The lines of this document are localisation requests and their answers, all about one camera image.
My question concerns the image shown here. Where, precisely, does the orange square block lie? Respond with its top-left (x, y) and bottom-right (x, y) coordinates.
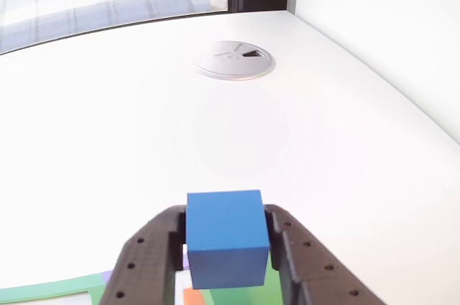
top-left (183, 287), bottom-right (206, 305)

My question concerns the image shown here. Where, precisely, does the green square block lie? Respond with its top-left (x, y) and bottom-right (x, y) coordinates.
top-left (201, 268), bottom-right (285, 305)

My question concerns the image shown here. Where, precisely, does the small blue cube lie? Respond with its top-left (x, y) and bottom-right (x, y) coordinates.
top-left (185, 189), bottom-right (271, 291)

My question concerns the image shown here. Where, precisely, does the green square frame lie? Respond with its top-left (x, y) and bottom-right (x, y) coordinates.
top-left (0, 272), bottom-right (109, 305)

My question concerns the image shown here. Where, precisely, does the round silver cable grommet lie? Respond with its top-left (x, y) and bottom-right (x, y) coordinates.
top-left (193, 40), bottom-right (277, 81)

